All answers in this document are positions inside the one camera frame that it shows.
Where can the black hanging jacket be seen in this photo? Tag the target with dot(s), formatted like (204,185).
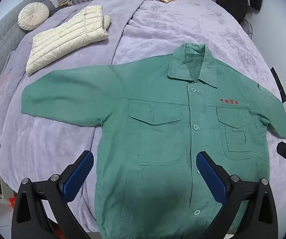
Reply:
(232,0)

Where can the red gift bag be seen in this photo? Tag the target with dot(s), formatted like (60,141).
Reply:
(12,203)

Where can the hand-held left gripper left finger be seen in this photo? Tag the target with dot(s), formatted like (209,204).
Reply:
(79,176)

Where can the cream puffer jacket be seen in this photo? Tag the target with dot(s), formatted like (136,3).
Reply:
(65,39)

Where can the green work jacket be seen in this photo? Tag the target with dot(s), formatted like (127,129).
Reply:
(158,104)

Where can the standing fan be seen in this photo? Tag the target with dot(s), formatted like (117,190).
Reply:
(247,28)

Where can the purple plush blanket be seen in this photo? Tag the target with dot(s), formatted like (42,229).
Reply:
(170,25)

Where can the black wall strip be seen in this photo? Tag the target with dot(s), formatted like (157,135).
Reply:
(278,84)

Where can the grey quilted headboard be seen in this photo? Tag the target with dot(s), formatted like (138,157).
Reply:
(1,42)

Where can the round cream pleated pillow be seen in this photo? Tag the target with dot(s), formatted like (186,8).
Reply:
(33,16)

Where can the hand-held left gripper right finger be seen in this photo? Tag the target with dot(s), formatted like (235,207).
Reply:
(211,179)

